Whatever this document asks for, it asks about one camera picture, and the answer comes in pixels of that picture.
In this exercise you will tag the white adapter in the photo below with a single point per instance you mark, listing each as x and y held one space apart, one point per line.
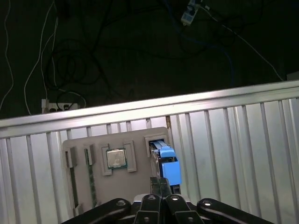
189 14

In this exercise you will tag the green RAM stick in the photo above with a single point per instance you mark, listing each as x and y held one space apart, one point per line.
74 186
92 182

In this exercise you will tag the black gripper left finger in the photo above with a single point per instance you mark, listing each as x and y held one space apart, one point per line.
155 186

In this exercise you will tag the hard disk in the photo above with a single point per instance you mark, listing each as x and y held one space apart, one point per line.
171 172

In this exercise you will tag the grey parts rack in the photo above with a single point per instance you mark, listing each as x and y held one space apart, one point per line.
130 182

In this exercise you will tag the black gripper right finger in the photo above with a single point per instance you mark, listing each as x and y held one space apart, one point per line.
166 187

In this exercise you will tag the white power strip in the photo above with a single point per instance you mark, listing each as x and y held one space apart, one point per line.
50 107

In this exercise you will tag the silver CPU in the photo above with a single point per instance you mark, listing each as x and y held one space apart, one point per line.
116 158

